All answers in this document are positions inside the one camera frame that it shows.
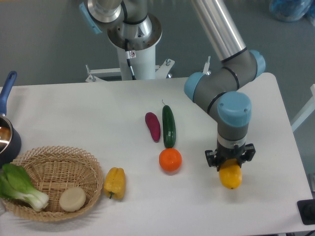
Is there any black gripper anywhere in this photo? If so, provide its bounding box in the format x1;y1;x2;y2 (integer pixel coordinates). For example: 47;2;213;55
205;142;256;172

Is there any yellow mango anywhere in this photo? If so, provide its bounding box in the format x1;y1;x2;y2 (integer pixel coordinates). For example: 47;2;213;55
219;159;242;189

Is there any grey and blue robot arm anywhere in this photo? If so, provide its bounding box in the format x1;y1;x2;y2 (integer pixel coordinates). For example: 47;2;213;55
79;0;265;169

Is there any orange fruit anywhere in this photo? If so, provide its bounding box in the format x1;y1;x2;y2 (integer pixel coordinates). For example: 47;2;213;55
159;148;182;172

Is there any green cucumber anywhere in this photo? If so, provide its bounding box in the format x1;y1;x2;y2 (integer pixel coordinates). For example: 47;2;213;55
162;101;176;148

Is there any purple sweet potato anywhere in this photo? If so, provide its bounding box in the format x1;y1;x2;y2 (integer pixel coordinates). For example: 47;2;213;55
145;112;160;143

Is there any black device at table edge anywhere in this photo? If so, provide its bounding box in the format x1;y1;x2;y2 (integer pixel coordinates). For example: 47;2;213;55
297;199;315;225

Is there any yellow bell pepper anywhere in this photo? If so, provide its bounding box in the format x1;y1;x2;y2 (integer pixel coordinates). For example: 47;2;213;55
103;167;126;200

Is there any blue plastic bag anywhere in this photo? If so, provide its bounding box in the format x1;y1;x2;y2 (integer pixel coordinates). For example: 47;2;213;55
269;0;315;26

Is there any round beige bun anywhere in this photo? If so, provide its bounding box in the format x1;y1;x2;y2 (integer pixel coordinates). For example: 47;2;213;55
59;187;86;212

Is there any woven bamboo basket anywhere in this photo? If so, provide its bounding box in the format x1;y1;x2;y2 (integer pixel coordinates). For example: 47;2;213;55
3;146;103;222

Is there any green bok choy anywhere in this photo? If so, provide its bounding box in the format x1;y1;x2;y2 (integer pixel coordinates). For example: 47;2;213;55
0;163;49;211

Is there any white frame at right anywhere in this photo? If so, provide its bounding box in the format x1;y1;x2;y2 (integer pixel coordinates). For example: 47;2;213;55
290;84;315;132

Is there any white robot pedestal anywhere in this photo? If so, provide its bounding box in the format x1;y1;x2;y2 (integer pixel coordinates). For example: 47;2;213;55
86;13;175;82

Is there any black cable on pedestal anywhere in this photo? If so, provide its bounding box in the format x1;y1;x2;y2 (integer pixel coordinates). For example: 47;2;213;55
124;38;137;81

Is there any blue pot with handle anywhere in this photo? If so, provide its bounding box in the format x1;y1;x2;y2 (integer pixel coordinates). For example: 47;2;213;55
0;71;22;168

